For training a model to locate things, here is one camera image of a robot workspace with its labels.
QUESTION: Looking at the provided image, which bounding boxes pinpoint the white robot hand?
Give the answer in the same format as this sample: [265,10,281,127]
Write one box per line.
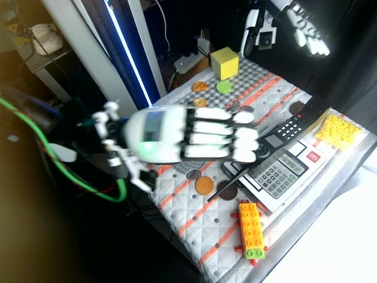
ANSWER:
[122,104,260,164]
[269,0,331,57]

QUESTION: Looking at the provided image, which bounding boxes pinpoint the large black phone with antenna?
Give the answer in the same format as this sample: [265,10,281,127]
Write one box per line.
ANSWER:
[207,96,332,203]

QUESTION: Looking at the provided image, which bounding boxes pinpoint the white calculator box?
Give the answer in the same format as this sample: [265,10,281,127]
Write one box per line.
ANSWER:
[221,136,330,218]

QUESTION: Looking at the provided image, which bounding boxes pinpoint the orange pretzel toy cookie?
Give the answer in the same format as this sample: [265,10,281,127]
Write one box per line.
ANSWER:
[191,81,209,93]

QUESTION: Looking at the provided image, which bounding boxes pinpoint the round orange toy biscuit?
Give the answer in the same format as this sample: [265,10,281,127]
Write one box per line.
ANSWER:
[195,176,215,196]

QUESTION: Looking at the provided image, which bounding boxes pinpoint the round brown toy biscuit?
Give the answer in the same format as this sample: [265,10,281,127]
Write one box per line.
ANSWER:
[289,101,307,116]
[217,180,239,201]

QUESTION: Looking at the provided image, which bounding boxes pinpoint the white power strip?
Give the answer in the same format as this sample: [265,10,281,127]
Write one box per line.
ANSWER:
[173,52,207,74]

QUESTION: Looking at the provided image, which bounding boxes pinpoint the green round toy biscuit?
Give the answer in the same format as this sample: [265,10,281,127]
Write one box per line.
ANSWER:
[216,80,233,94]

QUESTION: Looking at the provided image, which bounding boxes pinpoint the yellow cube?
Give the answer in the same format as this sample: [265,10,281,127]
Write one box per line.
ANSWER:
[210,46,240,81]

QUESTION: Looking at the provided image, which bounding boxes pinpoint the white plug adapter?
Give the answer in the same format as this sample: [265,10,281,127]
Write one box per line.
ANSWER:
[197,29,211,57]

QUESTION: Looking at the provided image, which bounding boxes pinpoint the bag of yellow beads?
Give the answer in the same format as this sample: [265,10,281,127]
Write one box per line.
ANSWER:
[314,114,363,148]

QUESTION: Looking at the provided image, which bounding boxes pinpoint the white pillar with blue light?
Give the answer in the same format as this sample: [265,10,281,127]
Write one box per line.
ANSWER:
[41,0,167,110]

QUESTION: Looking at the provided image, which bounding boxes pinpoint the orange toy brick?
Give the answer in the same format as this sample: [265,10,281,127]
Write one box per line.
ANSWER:
[237,202,265,251]

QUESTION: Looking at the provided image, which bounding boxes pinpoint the grey shelf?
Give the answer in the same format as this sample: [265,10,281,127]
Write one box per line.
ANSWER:
[17,47,74,103]

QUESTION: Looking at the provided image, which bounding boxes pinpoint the green toy brick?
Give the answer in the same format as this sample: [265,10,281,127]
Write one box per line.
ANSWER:
[244,248,266,259]

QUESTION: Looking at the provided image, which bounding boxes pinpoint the white lumpy object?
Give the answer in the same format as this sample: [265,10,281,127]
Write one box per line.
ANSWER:
[31,23,64,56]

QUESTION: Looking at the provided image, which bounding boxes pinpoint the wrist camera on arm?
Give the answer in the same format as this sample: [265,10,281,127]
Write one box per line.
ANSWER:
[258,27,278,50]

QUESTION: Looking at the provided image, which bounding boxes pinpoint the white cable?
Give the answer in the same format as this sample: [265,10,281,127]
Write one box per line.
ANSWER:
[153,0,171,51]

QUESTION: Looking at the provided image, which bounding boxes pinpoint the green cable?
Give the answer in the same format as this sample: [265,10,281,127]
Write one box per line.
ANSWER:
[0,97,128,203]

